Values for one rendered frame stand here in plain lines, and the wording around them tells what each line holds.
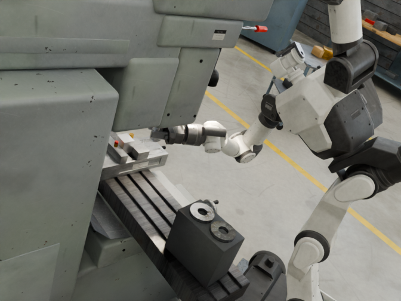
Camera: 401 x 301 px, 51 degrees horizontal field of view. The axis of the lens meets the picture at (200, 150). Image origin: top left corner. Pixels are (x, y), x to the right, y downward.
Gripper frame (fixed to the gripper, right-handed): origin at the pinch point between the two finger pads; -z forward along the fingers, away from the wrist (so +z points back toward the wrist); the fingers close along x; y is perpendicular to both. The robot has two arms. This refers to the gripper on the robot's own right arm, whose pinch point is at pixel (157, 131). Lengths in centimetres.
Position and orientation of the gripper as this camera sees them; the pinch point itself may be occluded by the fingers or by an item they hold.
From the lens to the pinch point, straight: 161.0
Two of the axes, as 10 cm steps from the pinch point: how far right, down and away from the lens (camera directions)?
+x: 2.8, 5.9, -7.5
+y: -2.9, 8.0, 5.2
